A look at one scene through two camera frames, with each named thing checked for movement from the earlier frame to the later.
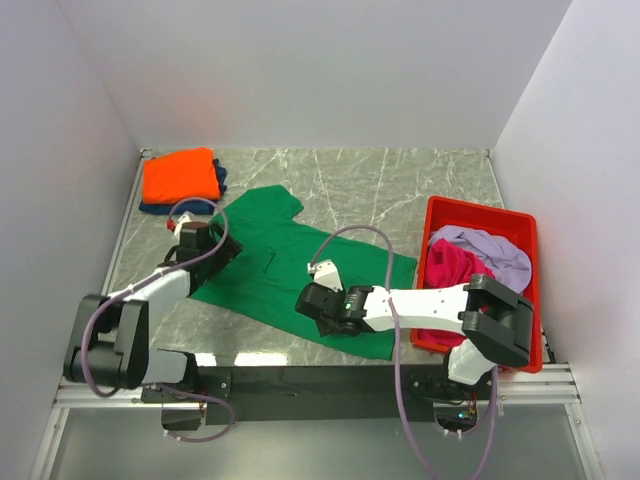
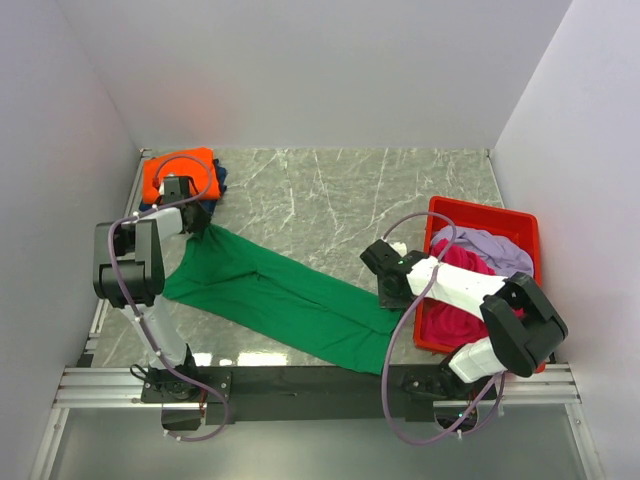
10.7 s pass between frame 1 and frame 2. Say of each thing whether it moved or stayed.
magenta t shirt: stayed
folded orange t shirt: stayed
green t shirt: moved
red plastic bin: stayed
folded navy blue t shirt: stayed
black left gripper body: moved
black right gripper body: moved
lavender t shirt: stayed
